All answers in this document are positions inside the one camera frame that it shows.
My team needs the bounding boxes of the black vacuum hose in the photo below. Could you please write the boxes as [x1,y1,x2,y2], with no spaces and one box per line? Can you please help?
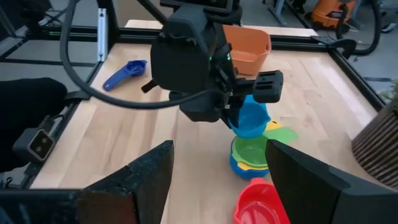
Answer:
[337,0,384,57]

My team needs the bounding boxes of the silver aluminium extrusion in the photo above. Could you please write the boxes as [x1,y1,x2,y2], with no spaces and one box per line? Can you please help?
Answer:
[96,8,109,62]

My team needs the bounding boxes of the red measuring cup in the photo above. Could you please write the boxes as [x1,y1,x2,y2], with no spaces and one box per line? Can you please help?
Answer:
[233,177,292,224]

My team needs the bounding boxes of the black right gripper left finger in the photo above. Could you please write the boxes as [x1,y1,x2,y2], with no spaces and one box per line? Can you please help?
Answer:
[0,140,175,224]

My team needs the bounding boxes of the green leafy artificial plant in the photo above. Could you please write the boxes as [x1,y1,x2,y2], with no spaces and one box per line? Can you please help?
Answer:
[379,79,398,118]

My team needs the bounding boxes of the black table-level camera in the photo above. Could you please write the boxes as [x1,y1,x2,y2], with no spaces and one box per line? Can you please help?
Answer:
[12,126,57,163]

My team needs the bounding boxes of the green measuring cup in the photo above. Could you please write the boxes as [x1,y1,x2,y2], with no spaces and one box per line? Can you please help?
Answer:
[231,126,300,169]

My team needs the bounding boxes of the teal measuring cup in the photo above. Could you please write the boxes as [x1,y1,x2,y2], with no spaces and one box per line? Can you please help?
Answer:
[228,94,272,140]

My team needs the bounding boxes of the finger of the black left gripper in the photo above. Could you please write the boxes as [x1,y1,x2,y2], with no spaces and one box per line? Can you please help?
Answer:
[221,99,243,128]
[253,70,284,104]

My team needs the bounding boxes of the ribbed striped planter pot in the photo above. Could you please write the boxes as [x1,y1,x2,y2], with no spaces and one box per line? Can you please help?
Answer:
[351,104,398,191]

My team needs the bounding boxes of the light wooden platform board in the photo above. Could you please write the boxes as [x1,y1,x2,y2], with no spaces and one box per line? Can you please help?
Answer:
[124,19,318,37]

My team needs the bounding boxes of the black table edge rail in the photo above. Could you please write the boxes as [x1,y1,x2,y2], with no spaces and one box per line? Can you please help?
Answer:
[328,49,386,110]
[118,27,332,52]
[18,60,106,189]

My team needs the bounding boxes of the grey metal table leg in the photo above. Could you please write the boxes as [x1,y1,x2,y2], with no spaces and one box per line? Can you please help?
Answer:
[267,0,289,26]

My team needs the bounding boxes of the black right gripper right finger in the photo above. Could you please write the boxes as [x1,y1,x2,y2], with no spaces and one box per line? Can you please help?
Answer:
[265,139,398,224]

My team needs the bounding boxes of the black frame post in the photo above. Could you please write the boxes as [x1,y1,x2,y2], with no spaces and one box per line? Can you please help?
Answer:
[96,0,121,44]

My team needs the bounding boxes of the black table clamp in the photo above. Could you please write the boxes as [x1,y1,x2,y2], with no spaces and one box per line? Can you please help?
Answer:
[63,89,93,106]
[310,34,358,59]

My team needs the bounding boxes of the small dark blue measuring cup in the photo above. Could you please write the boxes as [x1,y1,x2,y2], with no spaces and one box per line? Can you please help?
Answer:
[102,59,148,93]

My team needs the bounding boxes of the orange plastic basket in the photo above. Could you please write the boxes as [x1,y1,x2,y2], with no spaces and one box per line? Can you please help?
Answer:
[222,24,272,77]

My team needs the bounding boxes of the royal blue measuring cup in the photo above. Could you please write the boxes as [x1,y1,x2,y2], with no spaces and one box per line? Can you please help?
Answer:
[229,146,271,180]

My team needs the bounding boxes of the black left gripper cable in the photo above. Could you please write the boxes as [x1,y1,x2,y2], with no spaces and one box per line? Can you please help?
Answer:
[58,0,218,110]

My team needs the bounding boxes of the orange shop vacuum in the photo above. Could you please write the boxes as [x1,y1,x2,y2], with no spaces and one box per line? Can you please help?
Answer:
[310,0,358,31]

